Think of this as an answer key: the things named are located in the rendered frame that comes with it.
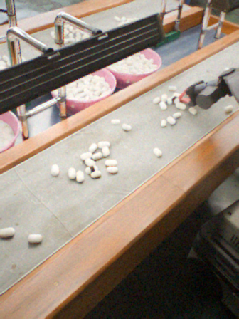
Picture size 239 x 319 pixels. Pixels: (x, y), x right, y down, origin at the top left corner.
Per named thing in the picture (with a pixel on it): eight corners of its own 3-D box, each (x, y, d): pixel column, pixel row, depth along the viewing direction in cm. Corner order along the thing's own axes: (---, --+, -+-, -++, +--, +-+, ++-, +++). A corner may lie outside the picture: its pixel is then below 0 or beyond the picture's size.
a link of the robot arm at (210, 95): (248, 88, 111) (236, 66, 108) (233, 107, 105) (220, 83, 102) (219, 98, 120) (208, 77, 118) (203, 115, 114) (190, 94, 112)
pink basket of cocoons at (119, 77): (170, 80, 153) (173, 60, 146) (130, 102, 138) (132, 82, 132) (126, 57, 165) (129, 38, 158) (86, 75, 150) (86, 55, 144)
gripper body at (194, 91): (183, 90, 120) (199, 85, 114) (199, 80, 126) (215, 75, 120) (190, 107, 122) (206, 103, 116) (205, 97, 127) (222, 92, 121)
